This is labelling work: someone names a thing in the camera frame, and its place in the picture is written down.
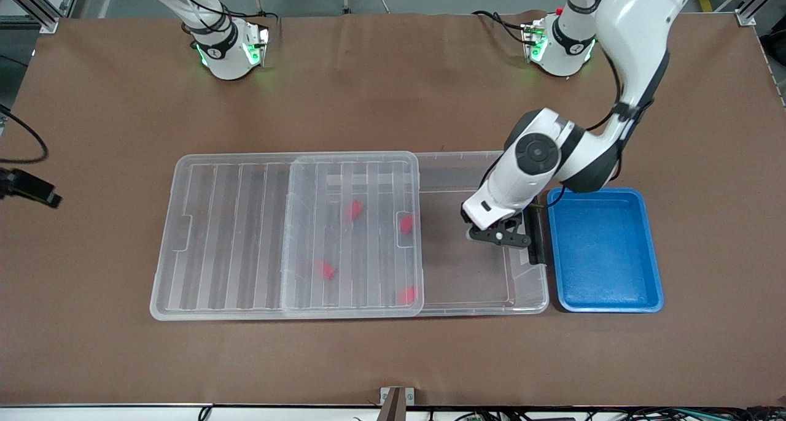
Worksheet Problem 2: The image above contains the clear plastic box lid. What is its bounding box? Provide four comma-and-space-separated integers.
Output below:
150, 151, 424, 321

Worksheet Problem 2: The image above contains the black box latch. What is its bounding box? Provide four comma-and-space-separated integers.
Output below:
527, 206, 547, 266

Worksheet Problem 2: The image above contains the clear plastic storage box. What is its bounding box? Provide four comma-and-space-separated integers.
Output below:
281, 152, 550, 316

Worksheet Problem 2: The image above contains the blue plastic tray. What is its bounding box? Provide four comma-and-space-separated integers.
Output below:
547, 187, 665, 314

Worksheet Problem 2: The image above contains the brown paper table cover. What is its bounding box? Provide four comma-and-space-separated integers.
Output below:
0, 13, 786, 407

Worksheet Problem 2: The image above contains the metal table edge bracket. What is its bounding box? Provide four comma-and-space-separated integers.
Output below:
379, 387, 415, 421

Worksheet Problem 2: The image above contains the black left base cable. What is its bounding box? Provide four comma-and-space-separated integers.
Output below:
472, 10, 532, 44

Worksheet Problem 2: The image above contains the aluminium frame profile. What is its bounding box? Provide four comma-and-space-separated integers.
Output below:
715, 0, 786, 28
0, 0, 84, 34

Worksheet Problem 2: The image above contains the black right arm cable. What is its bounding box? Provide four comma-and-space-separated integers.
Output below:
169, 0, 237, 35

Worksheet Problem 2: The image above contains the black looped cable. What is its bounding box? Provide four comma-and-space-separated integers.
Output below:
0, 105, 49, 164

